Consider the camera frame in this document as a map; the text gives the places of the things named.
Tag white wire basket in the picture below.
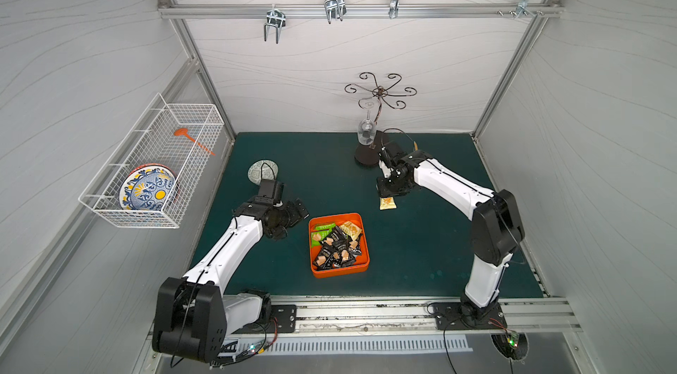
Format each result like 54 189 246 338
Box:
79 95 224 229

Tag double prong metal hook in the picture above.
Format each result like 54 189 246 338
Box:
264 7 287 44

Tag looped metal hook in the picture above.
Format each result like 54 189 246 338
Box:
324 0 347 24

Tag orange spoon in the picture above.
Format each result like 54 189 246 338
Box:
174 127 214 155

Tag green cookie packet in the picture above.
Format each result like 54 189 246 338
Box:
310 223 336 247

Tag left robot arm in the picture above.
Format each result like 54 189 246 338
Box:
152 179 309 363

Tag blue yellow patterned plate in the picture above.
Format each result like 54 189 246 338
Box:
118 164 176 211

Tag orange storage box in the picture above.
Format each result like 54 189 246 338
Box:
309 213 370 279

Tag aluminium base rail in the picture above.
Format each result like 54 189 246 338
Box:
147 295 583 340

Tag black scrolled glass stand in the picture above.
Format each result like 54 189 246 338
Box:
344 72 418 168

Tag right metal hook bracket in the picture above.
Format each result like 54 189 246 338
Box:
496 0 545 19

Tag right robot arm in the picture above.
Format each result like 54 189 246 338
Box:
377 142 525 326

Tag aluminium top rail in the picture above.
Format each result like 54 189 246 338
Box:
158 2 564 21

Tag clear wine glass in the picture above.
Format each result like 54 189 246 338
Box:
357 98 382 146

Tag cream cookie packet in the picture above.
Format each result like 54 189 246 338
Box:
338 222 363 242
379 197 397 211

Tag small metal clip hook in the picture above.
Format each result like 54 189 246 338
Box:
388 0 400 19

